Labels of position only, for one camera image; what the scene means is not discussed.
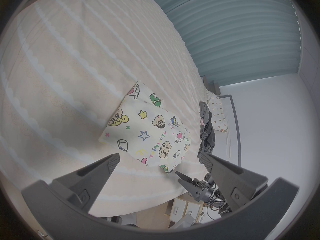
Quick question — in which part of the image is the white bedside table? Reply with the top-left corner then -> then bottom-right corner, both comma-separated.
168,196 -> 202,224

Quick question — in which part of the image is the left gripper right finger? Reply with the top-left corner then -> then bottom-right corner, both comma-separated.
200,152 -> 268,213

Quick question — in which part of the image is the grey bedside table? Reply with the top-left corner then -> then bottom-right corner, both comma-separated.
201,75 -> 220,94

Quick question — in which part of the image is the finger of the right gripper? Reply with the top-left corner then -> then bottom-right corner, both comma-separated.
177,178 -> 201,202
175,171 -> 195,185

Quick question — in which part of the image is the white printed pyjama top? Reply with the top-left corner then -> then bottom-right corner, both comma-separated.
98,81 -> 192,174

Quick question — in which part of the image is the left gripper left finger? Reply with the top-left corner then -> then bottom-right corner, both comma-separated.
51,153 -> 120,212

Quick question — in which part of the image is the bed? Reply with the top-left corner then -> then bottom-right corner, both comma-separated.
0,0 -> 242,218

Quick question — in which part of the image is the white printed pillow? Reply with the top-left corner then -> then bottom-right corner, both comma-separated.
206,90 -> 229,133

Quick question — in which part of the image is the blue-green curtain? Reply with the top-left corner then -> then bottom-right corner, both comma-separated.
125,0 -> 302,84

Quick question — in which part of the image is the pile of clothes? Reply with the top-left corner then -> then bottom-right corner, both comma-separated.
197,101 -> 217,164

